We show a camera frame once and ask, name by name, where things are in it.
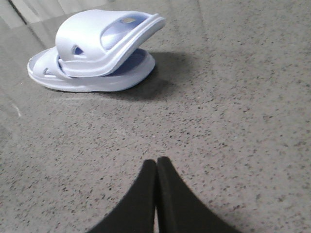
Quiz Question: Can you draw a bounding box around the beige background curtain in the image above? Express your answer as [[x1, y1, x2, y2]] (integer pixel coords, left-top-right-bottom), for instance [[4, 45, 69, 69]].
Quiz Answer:
[[0, 0, 109, 28]]

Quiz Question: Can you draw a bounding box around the light blue slipper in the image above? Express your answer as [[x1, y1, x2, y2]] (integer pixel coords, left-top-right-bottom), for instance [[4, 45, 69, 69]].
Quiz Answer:
[[55, 9, 165, 77], [27, 47, 156, 92]]

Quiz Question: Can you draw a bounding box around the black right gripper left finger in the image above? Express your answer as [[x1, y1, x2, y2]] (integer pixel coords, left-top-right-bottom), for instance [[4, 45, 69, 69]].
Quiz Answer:
[[89, 160, 156, 233]]

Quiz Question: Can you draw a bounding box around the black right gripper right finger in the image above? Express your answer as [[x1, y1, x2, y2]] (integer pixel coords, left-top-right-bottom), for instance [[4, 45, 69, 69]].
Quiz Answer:
[[156, 157, 238, 233]]

